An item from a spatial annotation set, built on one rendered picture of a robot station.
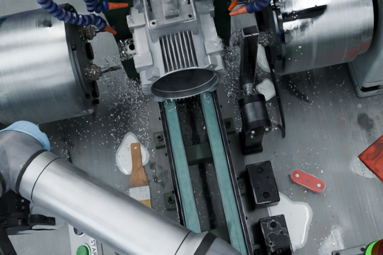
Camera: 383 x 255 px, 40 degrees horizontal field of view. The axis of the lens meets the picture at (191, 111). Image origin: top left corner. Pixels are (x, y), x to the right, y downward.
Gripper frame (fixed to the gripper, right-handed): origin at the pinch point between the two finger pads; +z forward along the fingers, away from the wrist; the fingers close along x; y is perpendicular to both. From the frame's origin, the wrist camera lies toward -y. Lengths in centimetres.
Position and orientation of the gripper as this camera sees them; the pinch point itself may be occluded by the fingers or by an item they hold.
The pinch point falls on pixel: (58, 227)
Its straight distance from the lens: 103.3
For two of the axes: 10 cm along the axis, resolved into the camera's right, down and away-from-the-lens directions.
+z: 5.5, 1.9, 8.2
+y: -1.9, -9.2, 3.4
